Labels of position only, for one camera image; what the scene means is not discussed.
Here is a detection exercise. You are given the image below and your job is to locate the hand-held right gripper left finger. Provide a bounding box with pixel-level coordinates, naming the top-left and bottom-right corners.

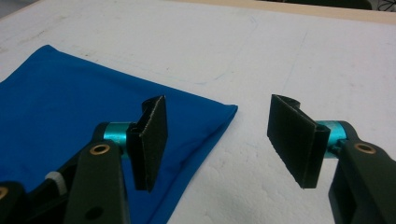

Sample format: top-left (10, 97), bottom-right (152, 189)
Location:
top-left (92, 94), bottom-right (169, 193)

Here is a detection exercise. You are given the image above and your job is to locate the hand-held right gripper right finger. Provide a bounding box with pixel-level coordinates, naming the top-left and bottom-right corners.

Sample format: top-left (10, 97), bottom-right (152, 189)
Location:
top-left (266, 93), bottom-right (353, 190)

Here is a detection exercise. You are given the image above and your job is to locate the blue t-shirt white print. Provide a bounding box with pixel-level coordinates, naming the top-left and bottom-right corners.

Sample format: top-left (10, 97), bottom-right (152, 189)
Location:
top-left (0, 44), bottom-right (239, 224)

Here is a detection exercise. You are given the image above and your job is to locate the white foam mat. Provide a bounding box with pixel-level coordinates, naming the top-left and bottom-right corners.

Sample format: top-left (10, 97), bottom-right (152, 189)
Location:
top-left (0, 0), bottom-right (396, 224)

